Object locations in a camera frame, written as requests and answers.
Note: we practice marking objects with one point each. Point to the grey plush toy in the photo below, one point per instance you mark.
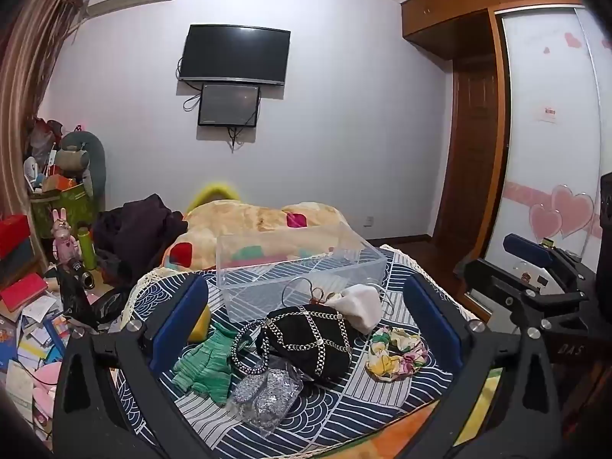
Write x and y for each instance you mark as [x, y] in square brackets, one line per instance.
[93, 153]

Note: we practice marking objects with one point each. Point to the black flashlight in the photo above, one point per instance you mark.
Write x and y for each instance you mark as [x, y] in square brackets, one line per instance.
[79, 272]

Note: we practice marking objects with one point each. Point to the pile of papers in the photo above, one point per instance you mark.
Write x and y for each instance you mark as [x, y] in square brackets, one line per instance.
[28, 354]

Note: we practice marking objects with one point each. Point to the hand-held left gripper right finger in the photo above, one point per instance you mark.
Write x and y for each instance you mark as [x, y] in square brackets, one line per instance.
[432, 318]

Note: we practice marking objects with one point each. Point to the floral fabric scrunchie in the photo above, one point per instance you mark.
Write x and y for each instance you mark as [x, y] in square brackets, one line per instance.
[382, 366]

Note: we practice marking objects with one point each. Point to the black plastic bag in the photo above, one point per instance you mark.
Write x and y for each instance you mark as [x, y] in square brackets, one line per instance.
[76, 302]

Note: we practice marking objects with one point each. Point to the yellow sponge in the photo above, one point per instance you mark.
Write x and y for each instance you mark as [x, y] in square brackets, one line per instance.
[201, 326]

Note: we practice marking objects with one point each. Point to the brown wooden door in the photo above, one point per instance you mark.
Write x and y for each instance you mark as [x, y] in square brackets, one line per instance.
[471, 153]

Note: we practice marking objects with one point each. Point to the red box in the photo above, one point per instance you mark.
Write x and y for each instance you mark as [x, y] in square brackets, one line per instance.
[14, 234]

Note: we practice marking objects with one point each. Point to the white soft cloth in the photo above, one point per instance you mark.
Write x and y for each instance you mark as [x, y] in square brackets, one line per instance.
[358, 306]

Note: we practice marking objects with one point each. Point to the clear plastic storage box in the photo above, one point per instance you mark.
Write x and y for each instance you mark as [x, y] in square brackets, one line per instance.
[248, 253]

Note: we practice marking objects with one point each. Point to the wooden wardrobe with white doors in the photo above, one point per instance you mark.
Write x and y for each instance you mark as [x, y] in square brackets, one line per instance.
[540, 81]

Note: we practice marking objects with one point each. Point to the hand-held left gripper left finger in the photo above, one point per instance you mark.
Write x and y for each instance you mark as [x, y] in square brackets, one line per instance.
[179, 318]

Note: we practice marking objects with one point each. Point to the green knit glove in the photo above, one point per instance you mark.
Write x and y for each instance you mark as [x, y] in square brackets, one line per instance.
[205, 363]

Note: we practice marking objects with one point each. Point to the clutter pile of packages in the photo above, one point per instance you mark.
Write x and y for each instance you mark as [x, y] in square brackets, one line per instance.
[43, 153]

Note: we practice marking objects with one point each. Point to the dark clothes pile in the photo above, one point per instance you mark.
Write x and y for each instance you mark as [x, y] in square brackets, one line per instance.
[134, 234]

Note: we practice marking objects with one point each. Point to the silver sequin pouch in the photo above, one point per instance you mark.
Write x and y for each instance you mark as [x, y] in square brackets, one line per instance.
[263, 394]

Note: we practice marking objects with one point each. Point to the brown striped curtain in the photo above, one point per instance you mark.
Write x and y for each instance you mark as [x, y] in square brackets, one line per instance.
[28, 81]

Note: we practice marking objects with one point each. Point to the green storage box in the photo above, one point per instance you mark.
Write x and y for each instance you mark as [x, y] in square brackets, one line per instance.
[71, 206]

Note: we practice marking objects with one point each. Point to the red book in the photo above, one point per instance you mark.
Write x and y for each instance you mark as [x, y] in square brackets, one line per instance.
[24, 291]

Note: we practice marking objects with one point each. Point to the yellow-green plush object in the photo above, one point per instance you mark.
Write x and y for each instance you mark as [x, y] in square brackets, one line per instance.
[213, 193]

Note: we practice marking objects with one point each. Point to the small black wall monitor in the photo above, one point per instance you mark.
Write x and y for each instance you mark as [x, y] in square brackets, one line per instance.
[229, 104]

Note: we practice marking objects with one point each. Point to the green bottle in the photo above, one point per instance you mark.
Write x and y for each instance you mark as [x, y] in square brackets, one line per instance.
[87, 248]

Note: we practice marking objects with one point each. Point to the black wall television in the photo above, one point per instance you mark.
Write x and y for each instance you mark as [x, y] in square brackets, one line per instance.
[234, 52]

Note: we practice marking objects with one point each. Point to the beige blanket with coloured squares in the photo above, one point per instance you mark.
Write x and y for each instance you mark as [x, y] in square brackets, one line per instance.
[229, 220]

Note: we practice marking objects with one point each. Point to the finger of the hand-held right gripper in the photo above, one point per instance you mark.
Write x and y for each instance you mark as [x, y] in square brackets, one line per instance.
[497, 282]
[526, 245]

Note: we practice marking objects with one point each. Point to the pink rabbit figure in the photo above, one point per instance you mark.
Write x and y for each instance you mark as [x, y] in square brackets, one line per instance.
[64, 244]

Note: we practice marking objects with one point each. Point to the colourful orange bedsheet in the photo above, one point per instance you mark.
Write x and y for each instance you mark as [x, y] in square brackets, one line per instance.
[430, 437]

